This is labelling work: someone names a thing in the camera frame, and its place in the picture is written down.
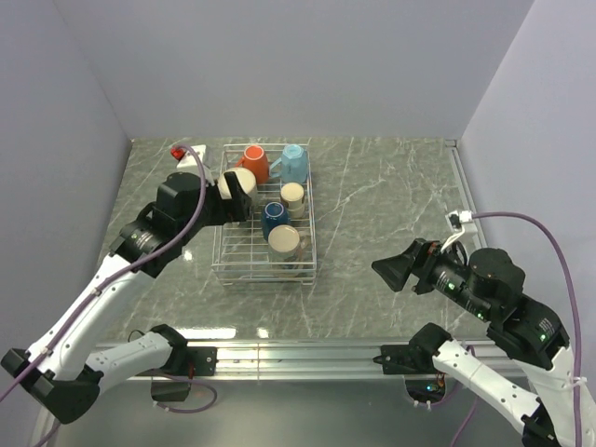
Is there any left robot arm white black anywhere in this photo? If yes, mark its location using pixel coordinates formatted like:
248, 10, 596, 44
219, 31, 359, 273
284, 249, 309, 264
1, 172, 252, 425

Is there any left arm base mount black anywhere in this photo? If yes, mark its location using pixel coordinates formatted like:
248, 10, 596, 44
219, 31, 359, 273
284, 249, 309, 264
150, 346, 218, 413

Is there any aluminium mounting rail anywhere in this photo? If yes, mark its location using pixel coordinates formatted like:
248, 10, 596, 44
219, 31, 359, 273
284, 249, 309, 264
27, 338, 560, 447

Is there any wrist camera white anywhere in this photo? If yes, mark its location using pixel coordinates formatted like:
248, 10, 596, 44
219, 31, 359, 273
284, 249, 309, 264
170, 144, 215, 184
440, 210, 479, 253

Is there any dark blue faceted mug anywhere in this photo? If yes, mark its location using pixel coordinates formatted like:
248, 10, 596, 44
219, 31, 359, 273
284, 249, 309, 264
261, 201, 290, 240

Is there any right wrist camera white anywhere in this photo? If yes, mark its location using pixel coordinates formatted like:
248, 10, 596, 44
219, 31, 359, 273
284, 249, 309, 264
440, 210, 479, 253

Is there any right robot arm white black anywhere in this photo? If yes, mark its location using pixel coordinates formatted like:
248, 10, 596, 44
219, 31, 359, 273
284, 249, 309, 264
372, 238, 595, 446

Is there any white wire dish rack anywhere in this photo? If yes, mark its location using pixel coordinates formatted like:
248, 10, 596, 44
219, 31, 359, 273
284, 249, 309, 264
211, 142, 318, 285

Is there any green interior floral mug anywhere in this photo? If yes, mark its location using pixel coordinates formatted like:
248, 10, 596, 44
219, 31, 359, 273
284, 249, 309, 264
218, 167, 258, 202

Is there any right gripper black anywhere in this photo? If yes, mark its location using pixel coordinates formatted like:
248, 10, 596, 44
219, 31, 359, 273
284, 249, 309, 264
369, 234, 493, 318

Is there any light blue mug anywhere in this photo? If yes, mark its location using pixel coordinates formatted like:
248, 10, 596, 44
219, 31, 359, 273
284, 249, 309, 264
269, 144, 308, 183

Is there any orange mug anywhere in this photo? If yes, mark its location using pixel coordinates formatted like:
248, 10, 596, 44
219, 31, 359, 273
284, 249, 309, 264
235, 145, 269, 184

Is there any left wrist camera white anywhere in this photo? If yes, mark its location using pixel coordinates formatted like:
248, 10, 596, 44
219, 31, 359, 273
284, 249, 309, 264
170, 144, 215, 184

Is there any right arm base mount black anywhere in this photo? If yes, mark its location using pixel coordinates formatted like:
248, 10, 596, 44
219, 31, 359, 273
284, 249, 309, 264
371, 343, 462, 404

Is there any stainless steel cup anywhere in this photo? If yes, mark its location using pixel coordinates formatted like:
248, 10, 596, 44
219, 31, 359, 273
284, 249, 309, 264
280, 183, 305, 220

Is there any beige patterned mug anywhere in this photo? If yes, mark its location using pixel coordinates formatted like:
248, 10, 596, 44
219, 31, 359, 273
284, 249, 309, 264
267, 224, 306, 278

